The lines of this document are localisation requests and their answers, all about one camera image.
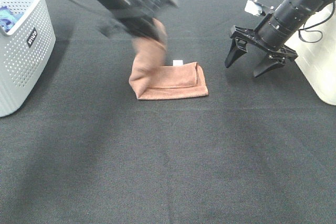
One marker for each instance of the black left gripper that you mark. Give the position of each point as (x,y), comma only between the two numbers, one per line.
(137,16)

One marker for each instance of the white plastic basket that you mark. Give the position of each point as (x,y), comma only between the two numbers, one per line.
(315,47)

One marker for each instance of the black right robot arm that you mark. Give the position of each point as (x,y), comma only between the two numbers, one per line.
(271,34)

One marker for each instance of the grey perforated laundry basket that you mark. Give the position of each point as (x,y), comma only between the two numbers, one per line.
(25,51)

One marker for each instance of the brown microfibre towel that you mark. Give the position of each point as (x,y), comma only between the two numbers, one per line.
(150,79)

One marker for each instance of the blue towel in basket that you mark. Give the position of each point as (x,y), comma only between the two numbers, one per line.
(8,20)

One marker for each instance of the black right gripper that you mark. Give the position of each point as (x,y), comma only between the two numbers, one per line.
(275,55)

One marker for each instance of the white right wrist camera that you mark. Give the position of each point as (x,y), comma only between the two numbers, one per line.
(256,8)

